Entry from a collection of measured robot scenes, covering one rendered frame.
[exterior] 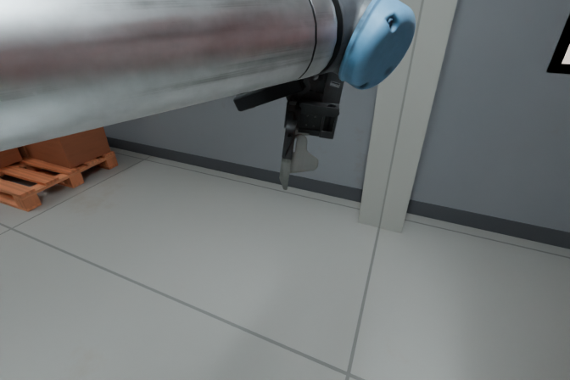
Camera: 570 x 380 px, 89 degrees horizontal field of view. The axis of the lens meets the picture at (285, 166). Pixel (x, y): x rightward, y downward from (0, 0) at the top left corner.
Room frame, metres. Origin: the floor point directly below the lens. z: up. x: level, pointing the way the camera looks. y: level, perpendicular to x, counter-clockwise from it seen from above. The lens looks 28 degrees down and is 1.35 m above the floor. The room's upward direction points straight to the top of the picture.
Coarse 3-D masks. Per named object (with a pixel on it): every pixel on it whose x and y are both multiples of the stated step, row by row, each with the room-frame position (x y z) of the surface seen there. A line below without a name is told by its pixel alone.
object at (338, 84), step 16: (304, 80) 0.45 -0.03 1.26; (320, 80) 0.45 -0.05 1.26; (336, 80) 0.44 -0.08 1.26; (288, 96) 0.45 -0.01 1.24; (304, 96) 0.45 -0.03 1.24; (320, 96) 0.45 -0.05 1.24; (336, 96) 0.44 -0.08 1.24; (304, 112) 0.43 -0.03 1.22; (320, 112) 0.43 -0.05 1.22; (336, 112) 0.43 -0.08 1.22; (304, 128) 0.45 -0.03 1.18; (320, 128) 0.44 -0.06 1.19
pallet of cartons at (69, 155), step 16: (96, 128) 2.52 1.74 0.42; (32, 144) 2.40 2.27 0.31; (48, 144) 2.30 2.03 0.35; (64, 144) 2.25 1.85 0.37; (80, 144) 2.36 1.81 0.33; (96, 144) 2.48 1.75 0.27; (0, 160) 2.26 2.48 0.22; (16, 160) 2.36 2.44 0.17; (32, 160) 2.39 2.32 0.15; (48, 160) 2.34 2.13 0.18; (64, 160) 2.24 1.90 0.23; (80, 160) 2.31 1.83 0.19; (96, 160) 2.40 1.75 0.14; (112, 160) 2.55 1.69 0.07; (16, 176) 2.11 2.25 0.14; (32, 176) 2.09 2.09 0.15; (48, 176) 2.09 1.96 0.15; (64, 176) 2.13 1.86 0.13; (80, 176) 2.23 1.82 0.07; (0, 192) 2.06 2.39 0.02; (16, 192) 1.86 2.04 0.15; (32, 192) 1.89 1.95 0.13; (32, 208) 1.85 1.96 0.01
